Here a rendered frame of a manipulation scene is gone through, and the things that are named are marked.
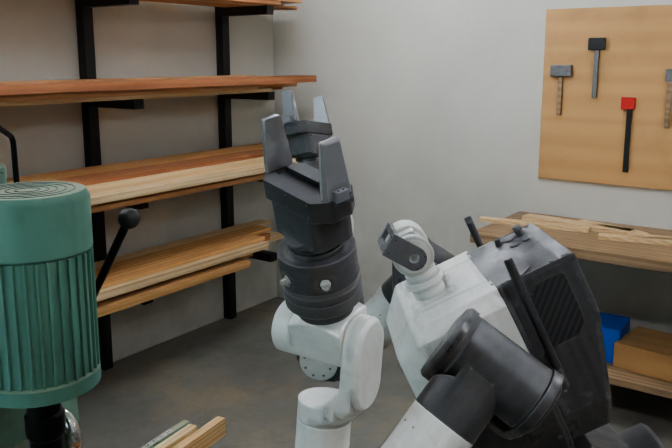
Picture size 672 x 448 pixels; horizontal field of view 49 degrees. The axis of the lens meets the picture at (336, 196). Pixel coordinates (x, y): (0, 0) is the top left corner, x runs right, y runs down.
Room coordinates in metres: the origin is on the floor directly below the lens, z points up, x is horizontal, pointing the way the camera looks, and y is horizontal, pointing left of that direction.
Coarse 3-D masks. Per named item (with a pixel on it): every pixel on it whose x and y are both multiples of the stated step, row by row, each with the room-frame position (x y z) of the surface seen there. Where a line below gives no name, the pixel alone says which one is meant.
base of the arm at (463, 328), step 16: (464, 320) 0.89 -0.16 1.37; (480, 320) 0.90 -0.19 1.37; (448, 336) 0.90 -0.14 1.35; (464, 336) 0.87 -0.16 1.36; (448, 352) 0.87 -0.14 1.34; (432, 368) 0.89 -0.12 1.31; (560, 384) 0.86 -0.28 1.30; (544, 400) 0.84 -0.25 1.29; (496, 416) 0.90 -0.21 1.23; (528, 416) 0.84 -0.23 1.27; (544, 416) 0.84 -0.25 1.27; (496, 432) 0.91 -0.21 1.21; (512, 432) 0.87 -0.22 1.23; (528, 432) 0.86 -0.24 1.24
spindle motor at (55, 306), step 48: (0, 192) 1.06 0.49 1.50; (48, 192) 1.06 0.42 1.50; (0, 240) 0.99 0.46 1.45; (48, 240) 1.01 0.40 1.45; (0, 288) 0.99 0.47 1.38; (48, 288) 1.01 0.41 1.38; (0, 336) 1.00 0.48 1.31; (48, 336) 1.01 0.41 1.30; (96, 336) 1.09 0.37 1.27; (0, 384) 1.00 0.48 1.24; (48, 384) 1.01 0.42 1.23; (96, 384) 1.07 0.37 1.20
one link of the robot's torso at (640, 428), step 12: (588, 432) 1.12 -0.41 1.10; (600, 432) 1.13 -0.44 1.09; (612, 432) 1.15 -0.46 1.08; (624, 432) 1.15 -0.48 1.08; (636, 432) 1.13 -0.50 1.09; (648, 432) 1.12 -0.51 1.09; (576, 444) 1.09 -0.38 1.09; (588, 444) 1.08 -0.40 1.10; (600, 444) 1.08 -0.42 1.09; (612, 444) 1.10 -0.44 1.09; (624, 444) 1.12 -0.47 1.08; (636, 444) 1.11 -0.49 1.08; (648, 444) 1.10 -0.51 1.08; (660, 444) 1.10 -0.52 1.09
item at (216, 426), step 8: (208, 424) 1.44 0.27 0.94; (216, 424) 1.44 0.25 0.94; (224, 424) 1.47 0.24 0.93; (200, 432) 1.41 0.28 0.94; (208, 432) 1.42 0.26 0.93; (216, 432) 1.44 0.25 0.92; (224, 432) 1.47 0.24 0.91; (184, 440) 1.38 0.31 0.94; (192, 440) 1.38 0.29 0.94; (200, 440) 1.40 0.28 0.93; (208, 440) 1.42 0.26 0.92; (216, 440) 1.44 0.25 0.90
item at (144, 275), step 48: (96, 0) 3.78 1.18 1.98; (144, 0) 4.09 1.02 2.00; (192, 0) 4.09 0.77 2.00; (240, 0) 4.14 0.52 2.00; (288, 0) 4.46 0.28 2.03; (0, 96) 3.01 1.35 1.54; (48, 96) 3.19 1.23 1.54; (96, 96) 3.39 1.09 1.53; (144, 96) 3.68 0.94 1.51; (240, 96) 4.58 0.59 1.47; (96, 144) 3.87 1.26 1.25; (96, 192) 3.38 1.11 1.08; (144, 192) 3.49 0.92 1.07; (192, 192) 3.82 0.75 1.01; (96, 240) 3.84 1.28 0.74; (192, 240) 4.27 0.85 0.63; (240, 240) 4.27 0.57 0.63; (144, 288) 3.63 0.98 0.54
